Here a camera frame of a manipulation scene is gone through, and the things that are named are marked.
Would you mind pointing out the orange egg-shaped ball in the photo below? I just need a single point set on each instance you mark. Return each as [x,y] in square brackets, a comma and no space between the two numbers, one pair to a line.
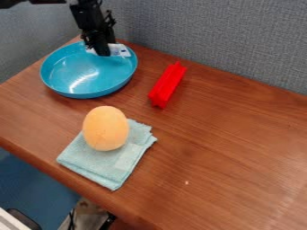
[106,128]

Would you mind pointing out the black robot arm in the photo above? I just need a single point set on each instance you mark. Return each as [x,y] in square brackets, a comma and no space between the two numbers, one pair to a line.
[10,3]

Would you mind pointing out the red plastic block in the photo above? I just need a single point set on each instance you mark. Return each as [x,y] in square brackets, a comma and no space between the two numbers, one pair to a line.
[166,85]

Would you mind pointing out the light blue folded cloth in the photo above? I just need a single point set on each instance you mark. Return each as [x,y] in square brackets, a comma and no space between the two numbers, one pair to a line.
[109,167]

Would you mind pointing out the blue plate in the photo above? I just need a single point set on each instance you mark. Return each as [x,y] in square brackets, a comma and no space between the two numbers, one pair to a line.
[75,72]

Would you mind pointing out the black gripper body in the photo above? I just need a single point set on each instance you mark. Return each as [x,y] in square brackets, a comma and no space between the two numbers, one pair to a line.
[91,20]

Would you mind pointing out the metal table leg bracket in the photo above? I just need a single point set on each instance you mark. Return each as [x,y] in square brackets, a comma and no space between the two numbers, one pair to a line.
[87,216]

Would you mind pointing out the white toothpaste tube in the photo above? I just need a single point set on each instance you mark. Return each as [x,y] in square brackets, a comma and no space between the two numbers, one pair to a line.
[118,50]

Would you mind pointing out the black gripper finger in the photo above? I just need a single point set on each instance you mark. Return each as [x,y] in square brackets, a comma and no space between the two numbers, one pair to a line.
[109,34]
[101,46]

